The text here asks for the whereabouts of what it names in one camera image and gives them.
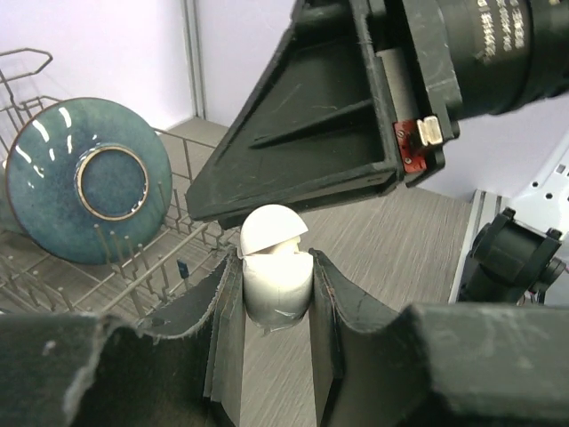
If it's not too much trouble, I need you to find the large teal plate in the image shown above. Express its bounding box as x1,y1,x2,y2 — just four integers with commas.
3,98,172,265

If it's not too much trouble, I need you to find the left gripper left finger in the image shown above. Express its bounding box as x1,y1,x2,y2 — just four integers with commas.
1,253,244,426

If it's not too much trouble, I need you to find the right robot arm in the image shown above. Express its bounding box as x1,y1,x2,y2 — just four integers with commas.
186,1,568,229

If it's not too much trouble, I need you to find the oval white charging case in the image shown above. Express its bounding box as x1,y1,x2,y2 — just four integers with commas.
238,205,314,334

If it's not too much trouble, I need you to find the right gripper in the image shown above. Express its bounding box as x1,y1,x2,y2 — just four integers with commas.
186,1,462,227

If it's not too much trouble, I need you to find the wire dish rack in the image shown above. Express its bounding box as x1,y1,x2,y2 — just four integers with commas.
1,48,236,320

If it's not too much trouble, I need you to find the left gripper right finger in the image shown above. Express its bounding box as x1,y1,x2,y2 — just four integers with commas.
309,250,568,426

